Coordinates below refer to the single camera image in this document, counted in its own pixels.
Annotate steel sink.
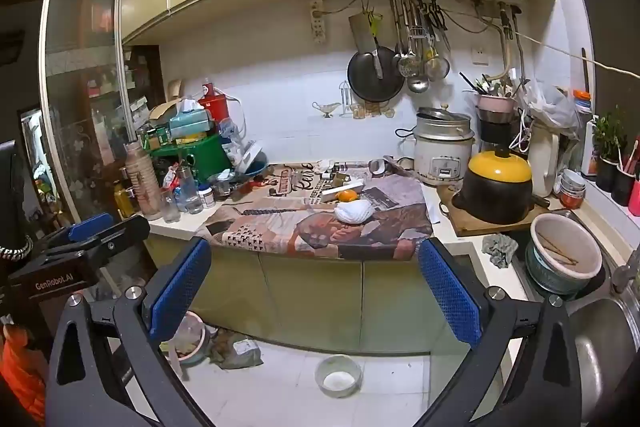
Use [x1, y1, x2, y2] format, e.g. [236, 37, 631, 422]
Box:
[562, 207, 640, 410]

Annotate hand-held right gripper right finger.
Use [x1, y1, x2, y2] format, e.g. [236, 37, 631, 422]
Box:
[417, 237, 596, 427]

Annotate red box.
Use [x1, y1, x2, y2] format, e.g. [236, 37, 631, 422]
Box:
[198, 82, 229, 122]

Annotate pink utensil holder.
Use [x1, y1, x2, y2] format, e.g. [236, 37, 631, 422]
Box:
[475, 93, 517, 114]

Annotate steel ladle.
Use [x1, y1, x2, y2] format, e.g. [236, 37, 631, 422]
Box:
[400, 0, 430, 94]

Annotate potted green plant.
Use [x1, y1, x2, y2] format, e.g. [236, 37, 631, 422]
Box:
[595, 107, 629, 192]

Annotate printed counter cloth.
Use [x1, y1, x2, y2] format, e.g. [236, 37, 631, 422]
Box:
[197, 162, 433, 260]

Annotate steel strainer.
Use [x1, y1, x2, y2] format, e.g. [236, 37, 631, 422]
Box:
[425, 0, 451, 82]

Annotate teal tissue box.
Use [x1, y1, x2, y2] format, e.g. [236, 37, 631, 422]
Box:
[169, 107, 211, 140]

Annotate crumpled floor bag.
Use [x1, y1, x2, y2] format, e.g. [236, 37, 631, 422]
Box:
[210, 329, 264, 370]

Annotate ribbed brown plastic bottle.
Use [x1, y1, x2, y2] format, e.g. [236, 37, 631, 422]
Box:
[125, 141, 163, 222]

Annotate blue bowl with white plate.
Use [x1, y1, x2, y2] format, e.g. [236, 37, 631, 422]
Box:
[235, 142, 269, 180]

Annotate green box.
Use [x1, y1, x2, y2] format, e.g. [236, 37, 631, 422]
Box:
[150, 134, 233, 182]

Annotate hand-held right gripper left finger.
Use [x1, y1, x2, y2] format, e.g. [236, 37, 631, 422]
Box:
[45, 237, 236, 427]

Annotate stack of small bowls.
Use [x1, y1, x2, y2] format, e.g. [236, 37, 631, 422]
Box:
[559, 169, 587, 208]

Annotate white rice cooker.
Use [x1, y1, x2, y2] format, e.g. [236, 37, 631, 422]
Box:
[414, 107, 475, 186]

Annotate white floor bowl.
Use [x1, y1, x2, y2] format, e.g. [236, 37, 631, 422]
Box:
[315, 354, 362, 398]

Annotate white power strip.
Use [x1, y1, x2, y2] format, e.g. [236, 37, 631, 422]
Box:
[310, 0, 327, 46]

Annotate white basin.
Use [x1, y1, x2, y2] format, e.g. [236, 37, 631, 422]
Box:
[531, 213, 603, 278]

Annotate green patterned bowl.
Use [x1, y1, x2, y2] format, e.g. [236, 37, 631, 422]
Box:
[525, 239, 601, 295]

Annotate long white cardboard box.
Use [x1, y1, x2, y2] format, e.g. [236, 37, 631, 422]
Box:
[322, 179, 369, 202]

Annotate grey rag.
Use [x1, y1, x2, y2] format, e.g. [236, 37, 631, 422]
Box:
[482, 234, 518, 269]

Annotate person's left forearm orange sleeve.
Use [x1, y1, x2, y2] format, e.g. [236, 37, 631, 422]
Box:
[0, 324, 48, 425]

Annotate black clay pot yellow lid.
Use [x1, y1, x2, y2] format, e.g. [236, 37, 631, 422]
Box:
[452, 148, 551, 225]

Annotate clear plastic bottle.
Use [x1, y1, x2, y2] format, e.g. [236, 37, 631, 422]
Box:
[177, 164, 204, 215]

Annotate black wok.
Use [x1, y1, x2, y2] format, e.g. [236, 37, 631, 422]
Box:
[347, 48, 406, 102]

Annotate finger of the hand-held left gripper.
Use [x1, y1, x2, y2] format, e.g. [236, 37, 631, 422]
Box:
[47, 214, 151, 269]
[37, 213, 116, 254]

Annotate glass door cabinet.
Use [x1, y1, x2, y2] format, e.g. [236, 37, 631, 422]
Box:
[17, 0, 166, 228]

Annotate steel cleaver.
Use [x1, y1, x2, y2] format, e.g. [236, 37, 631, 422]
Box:
[349, 12, 384, 80]

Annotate clear plastic bags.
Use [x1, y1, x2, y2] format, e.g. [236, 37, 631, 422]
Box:
[522, 79, 583, 138]

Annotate pink floor bowl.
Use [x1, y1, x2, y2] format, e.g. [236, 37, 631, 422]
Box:
[160, 312, 207, 366]

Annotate wooden cutting board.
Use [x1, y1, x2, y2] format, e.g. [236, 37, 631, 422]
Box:
[437, 184, 551, 238]

